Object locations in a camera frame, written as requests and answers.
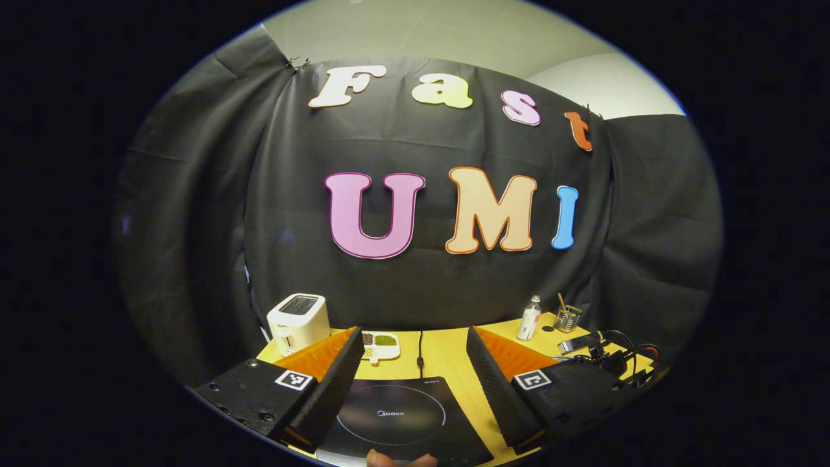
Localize white divided dish with beans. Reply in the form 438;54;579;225
361;331;401;366

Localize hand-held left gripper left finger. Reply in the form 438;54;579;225
192;326;366;454

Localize black induction cooktop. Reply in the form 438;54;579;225
316;376;495;467

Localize small glass jar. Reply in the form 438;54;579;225
554;305;583;334

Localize small white bottle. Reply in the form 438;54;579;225
517;295;542;342

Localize black backdrop cloth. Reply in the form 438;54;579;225
112;26;724;390

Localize white toaster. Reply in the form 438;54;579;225
267;293;332;357

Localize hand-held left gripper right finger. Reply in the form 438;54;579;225
466;326;643;456

